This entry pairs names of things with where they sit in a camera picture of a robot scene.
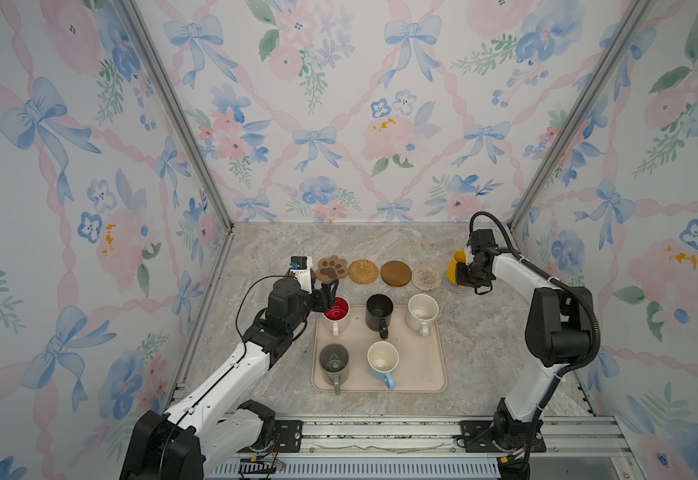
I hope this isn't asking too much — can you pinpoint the cork paw print coaster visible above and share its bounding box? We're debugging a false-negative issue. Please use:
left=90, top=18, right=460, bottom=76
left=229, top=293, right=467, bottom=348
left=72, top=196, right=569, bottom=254
left=314, top=255, right=349, bottom=283

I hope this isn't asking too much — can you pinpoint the yellow mug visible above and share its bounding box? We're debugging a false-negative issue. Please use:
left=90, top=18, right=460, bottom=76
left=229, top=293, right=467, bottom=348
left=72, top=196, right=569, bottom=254
left=446, top=250, right=466, bottom=285

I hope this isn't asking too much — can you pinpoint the white mug red inside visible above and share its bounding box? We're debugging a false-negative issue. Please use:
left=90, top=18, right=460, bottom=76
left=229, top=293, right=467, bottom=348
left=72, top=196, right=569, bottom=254
left=321, top=297, right=351, bottom=338

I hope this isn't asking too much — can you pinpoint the woven rattan round coaster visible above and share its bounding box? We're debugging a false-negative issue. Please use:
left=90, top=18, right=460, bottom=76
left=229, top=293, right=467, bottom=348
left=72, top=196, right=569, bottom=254
left=349, top=259, right=379, bottom=285

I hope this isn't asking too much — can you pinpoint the black mug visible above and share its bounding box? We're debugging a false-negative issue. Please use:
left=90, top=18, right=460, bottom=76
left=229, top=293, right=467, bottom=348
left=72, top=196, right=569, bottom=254
left=365, top=294, right=394, bottom=340

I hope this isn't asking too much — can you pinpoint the cream white mug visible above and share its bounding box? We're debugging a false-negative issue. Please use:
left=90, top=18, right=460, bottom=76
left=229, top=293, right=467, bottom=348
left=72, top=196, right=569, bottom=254
left=406, top=294, right=439, bottom=338

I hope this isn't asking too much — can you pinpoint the plain round wooden coaster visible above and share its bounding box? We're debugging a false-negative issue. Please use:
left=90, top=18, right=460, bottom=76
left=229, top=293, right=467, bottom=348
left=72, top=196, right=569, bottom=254
left=380, top=260, right=412, bottom=288

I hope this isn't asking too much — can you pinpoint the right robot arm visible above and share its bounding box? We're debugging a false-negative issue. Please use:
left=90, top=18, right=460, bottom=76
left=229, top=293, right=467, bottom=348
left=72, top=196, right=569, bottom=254
left=455, top=248, right=599, bottom=451

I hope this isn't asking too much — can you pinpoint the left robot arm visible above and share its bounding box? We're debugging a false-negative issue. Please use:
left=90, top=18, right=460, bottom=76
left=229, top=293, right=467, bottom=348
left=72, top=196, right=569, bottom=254
left=119, top=270, right=339, bottom=479

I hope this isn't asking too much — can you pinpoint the grey glass mug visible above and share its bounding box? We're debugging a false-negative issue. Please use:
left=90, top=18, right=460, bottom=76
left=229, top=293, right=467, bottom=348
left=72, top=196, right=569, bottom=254
left=318, top=343, right=350, bottom=395

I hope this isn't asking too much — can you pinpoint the beige serving tray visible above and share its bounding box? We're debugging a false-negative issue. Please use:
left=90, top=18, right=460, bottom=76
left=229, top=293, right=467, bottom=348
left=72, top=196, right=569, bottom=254
left=311, top=305, right=447, bottom=394

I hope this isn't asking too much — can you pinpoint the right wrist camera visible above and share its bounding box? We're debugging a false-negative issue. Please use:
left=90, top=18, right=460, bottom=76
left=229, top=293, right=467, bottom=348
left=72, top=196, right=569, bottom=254
left=467, top=229, right=499, bottom=256

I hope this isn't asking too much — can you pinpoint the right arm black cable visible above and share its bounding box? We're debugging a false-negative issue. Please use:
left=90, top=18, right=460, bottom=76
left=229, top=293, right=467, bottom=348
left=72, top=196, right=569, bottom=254
left=467, top=211, right=602, bottom=421

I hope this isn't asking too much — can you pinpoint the white mug blue handle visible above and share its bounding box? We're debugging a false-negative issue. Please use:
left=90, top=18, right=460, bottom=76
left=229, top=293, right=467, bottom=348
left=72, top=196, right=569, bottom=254
left=366, top=341, right=400, bottom=390

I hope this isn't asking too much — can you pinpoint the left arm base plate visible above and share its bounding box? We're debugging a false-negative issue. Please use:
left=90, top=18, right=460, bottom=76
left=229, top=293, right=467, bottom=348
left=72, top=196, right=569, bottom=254
left=240, top=420, right=303, bottom=454

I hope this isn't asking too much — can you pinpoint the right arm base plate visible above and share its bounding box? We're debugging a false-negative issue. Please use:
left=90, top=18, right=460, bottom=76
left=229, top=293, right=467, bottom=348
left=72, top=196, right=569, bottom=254
left=455, top=420, right=527, bottom=455

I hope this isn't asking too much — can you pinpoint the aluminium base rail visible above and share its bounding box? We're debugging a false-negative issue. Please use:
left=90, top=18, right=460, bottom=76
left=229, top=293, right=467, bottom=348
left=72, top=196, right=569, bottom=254
left=122, top=413, right=641, bottom=480

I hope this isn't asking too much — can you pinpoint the aluminium frame post right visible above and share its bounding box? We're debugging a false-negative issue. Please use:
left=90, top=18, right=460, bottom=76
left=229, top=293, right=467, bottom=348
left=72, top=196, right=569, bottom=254
left=508, top=0, right=654, bottom=232

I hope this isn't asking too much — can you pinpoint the aluminium frame post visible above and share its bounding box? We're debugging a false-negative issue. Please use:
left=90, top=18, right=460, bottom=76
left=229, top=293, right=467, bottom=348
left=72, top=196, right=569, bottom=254
left=508, top=0, right=654, bottom=232
left=113, top=0, right=233, bottom=234

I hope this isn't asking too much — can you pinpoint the aluminium frame post left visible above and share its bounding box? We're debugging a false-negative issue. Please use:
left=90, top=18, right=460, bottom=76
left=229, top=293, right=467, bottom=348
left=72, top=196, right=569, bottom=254
left=113, top=0, right=233, bottom=234

